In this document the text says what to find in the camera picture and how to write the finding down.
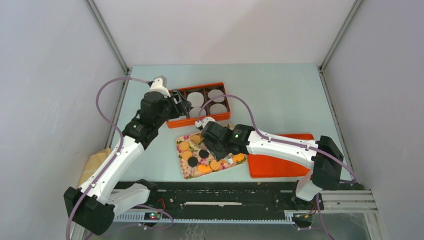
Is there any black round cookie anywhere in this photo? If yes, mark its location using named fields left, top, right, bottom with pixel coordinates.
left=187, top=156, right=199, bottom=168
left=198, top=149, right=209, bottom=159

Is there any tan round cookie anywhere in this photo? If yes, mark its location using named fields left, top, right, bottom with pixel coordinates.
left=209, top=160, right=221, bottom=171
left=191, top=134, right=202, bottom=145
left=181, top=150, right=193, bottom=161
left=179, top=141, right=190, bottom=151

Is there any orange cookie tin box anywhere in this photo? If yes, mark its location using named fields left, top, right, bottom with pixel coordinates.
left=165, top=82, right=231, bottom=129

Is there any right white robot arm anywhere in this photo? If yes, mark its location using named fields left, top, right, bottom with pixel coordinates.
left=197, top=121, right=343, bottom=209

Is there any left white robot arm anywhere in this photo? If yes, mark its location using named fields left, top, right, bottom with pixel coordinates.
left=63, top=89, right=191, bottom=236

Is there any orange pumpkin cookie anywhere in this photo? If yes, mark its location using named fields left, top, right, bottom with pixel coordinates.
left=197, top=164, right=212, bottom=174
left=232, top=153, right=246, bottom=164

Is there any orange tin lid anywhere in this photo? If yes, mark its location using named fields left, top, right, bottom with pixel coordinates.
left=247, top=131, right=317, bottom=178

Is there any floral cookie tray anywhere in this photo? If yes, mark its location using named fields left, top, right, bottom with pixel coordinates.
left=175, top=131, right=248, bottom=180

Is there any white paper cupcake liner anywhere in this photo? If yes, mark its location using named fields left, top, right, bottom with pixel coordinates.
left=187, top=92, right=205, bottom=108
left=189, top=107, right=207, bottom=118
left=207, top=89, right=225, bottom=103
left=209, top=103, right=228, bottom=115

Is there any yellow cloth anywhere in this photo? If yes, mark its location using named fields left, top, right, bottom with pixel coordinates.
left=77, top=148, right=112, bottom=187

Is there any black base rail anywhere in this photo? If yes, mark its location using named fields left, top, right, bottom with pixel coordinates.
left=109, top=180, right=364, bottom=220

